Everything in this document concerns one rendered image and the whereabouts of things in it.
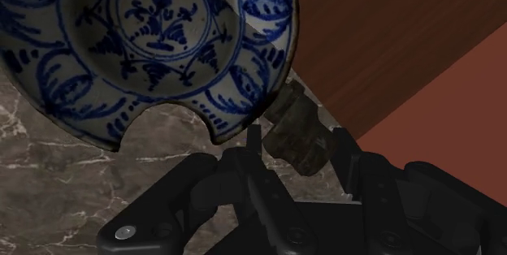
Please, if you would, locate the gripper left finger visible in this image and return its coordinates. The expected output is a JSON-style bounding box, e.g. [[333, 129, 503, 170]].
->
[[96, 123, 318, 255]]

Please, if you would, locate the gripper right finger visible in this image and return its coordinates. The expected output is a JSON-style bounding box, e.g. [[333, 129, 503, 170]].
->
[[331, 126, 507, 255]]

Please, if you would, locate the dark brown ridged cylinder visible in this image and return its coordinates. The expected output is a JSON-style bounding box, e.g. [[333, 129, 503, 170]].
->
[[261, 80, 338, 178]]

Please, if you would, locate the blue and white patterned plate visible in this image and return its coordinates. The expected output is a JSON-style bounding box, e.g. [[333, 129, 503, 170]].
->
[[0, 0, 300, 153]]

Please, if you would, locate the brown wooden cabinet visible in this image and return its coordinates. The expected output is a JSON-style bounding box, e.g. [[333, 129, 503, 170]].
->
[[291, 0, 507, 140]]

